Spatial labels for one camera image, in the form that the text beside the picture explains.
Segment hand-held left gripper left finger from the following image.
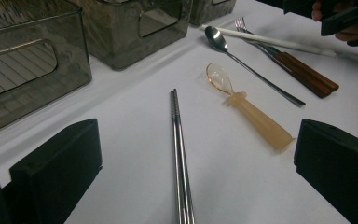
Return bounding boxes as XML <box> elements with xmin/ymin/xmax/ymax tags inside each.
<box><xmin>8</xmin><ymin>118</ymin><xmax>103</xmax><ymax>224</ymax></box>

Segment wooden-handled fork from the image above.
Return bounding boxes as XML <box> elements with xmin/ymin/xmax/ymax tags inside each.
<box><xmin>233</xmin><ymin>17</ymin><xmax>325</xmax><ymax>99</ymax></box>

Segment long-handled metal spoon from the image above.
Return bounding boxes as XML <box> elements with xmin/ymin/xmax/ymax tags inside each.
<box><xmin>204</xmin><ymin>25</ymin><xmax>307</xmax><ymax>108</ymax></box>

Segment white chopstick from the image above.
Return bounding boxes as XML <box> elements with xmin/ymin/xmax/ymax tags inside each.
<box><xmin>200</xmin><ymin>23</ymin><xmax>337</xmax><ymax>58</ymax></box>

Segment smoky transparent plastic bin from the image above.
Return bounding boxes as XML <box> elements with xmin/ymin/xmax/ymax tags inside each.
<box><xmin>189</xmin><ymin>0</ymin><xmax>237</xmax><ymax>27</ymax></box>
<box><xmin>71</xmin><ymin>0</ymin><xmax>194</xmax><ymax>70</ymax></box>
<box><xmin>0</xmin><ymin>0</ymin><xmax>93</xmax><ymax>140</ymax></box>

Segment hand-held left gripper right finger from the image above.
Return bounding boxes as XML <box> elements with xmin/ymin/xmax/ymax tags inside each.
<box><xmin>293</xmin><ymin>118</ymin><xmax>358</xmax><ymax>224</ymax></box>

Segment wooden-handled knife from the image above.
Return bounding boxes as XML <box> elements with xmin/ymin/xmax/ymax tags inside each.
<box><xmin>245</xmin><ymin>27</ymin><xmax>340</xmax><ymax>95</ymax></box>

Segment metal chopstick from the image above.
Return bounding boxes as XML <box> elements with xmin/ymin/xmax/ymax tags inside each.
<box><xmin>170</xmin><ymin>90</ymin><xmax>187</xmax><ymax>224</ymax></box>
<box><xmin>172</xmin><ymin>88</ymin><xmax>197</xmax><ymax>224</ymax></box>

